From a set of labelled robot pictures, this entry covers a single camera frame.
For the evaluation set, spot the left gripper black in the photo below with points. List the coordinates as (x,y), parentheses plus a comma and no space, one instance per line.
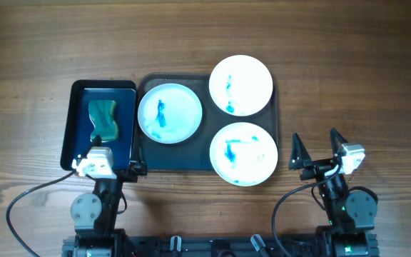
(131,175)

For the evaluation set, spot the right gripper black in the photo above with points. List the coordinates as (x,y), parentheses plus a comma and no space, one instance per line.
(318,167)

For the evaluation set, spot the green yellow sponge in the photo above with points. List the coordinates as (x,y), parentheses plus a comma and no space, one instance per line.
(101,114)

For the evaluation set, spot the white plate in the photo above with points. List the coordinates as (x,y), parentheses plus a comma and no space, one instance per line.
(243,154)
(240,85)
(169,113)

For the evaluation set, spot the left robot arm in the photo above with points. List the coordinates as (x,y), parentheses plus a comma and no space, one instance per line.
(94,214)

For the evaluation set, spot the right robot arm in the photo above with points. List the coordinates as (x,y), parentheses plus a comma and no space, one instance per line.
(351,211)

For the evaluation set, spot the dark blue water tray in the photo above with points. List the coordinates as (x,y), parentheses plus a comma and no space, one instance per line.
(79,126)

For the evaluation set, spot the dark grey serving tray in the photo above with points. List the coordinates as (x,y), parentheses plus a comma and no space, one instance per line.
(193,153)

